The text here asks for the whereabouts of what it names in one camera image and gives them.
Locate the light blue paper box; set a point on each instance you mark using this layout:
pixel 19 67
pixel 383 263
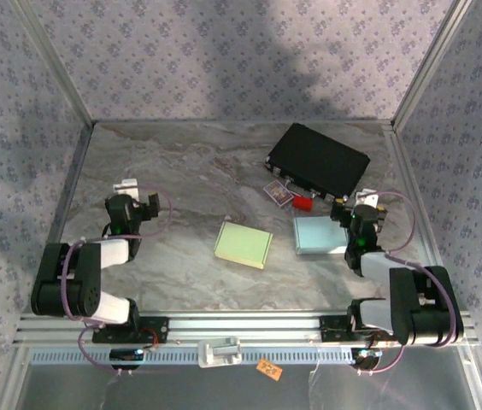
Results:
pixel 318 235

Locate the pale green paper box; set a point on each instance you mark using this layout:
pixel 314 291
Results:
pixel 243 243

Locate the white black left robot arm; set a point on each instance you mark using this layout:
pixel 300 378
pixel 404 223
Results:
pixel 115 252

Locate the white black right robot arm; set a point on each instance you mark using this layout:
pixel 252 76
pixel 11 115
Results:
pixel 377 265

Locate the small black controller box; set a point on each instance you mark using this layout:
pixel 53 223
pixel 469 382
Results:
pixel 123 355
pixel 365 359

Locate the small red tag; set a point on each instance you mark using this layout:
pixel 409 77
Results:
pixel 302 203

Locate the black hard case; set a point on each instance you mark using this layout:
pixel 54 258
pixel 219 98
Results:
pixel 322 158

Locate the purple card pack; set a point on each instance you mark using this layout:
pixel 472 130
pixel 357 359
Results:
pixel 278 193

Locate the orange sticker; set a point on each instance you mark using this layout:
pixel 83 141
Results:
pixel 268 369

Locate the grey metal sheet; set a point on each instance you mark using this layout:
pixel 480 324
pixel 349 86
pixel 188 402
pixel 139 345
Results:
pixel 224 393

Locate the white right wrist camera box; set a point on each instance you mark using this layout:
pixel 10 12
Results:
pixel 369 197

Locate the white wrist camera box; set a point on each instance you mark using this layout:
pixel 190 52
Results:
pixel 126 187
pixel 369 197

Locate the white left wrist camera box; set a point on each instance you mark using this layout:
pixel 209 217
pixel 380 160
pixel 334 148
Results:
pixel 126 187

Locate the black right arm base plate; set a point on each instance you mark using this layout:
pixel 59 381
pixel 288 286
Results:
pixel 335 329

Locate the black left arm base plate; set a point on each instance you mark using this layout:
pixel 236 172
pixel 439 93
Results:
pixel 160 331

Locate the aluminium mounting rail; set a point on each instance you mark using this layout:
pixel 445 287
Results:
pixel 245 326

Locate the aluminium frame post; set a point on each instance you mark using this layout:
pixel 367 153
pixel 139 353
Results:
pixel 55 64
pixel 433 60

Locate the white plastic bracket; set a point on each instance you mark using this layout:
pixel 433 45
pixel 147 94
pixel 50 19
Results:
pixel 219 352

